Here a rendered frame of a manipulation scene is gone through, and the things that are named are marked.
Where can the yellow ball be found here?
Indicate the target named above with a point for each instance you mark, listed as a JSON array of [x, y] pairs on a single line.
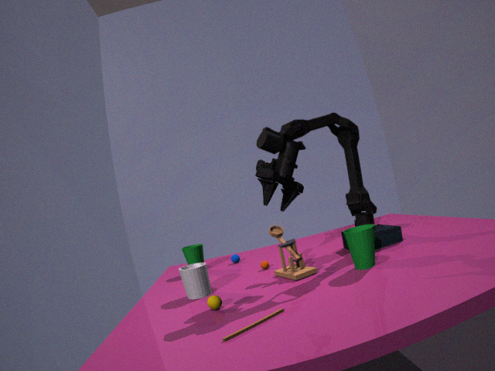
[[214, 302]]

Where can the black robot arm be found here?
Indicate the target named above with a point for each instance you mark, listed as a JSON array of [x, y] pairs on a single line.
[[358, 198]]

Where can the brown wooden stick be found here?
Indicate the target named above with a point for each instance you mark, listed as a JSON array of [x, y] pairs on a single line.
[[252, 325]]

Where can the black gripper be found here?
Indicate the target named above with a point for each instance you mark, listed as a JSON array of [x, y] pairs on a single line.
[[269, 178]]

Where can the white cylindrical cup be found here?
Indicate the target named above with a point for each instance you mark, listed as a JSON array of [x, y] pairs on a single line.
[[196, 280]]

